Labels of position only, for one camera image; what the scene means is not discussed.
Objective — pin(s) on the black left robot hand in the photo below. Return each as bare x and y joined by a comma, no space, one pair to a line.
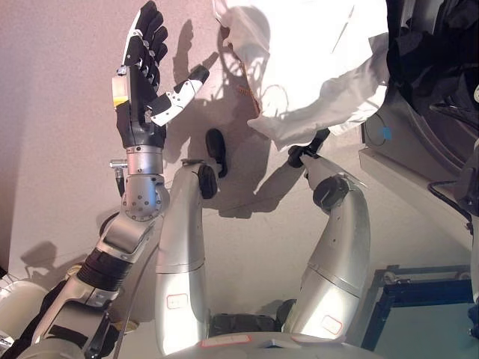
144,93

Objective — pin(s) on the black garment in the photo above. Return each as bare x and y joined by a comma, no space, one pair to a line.
423,63

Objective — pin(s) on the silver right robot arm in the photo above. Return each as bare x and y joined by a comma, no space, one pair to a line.
469,187

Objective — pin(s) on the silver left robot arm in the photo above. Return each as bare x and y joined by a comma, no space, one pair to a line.
142,202

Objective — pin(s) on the dark grey washing machine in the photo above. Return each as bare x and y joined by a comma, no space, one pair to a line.
411,131

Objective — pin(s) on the black left robot foot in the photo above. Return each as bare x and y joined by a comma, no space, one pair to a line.
216,147

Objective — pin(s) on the silver left robot leg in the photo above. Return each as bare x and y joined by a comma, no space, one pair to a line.
183,243

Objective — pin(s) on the silver robot leg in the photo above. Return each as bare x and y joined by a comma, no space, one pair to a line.
183,243
337,254

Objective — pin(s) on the white garment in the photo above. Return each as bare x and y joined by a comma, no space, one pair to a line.
307,56

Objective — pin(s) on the blue tape piece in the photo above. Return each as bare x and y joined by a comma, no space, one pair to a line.
385,133

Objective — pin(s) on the silver right robot leg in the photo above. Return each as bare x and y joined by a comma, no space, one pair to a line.
337,254

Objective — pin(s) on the grey robot torso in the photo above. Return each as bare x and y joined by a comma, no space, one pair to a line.
269,346

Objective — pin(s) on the blue metal frame cart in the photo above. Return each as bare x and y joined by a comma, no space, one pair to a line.
385,291

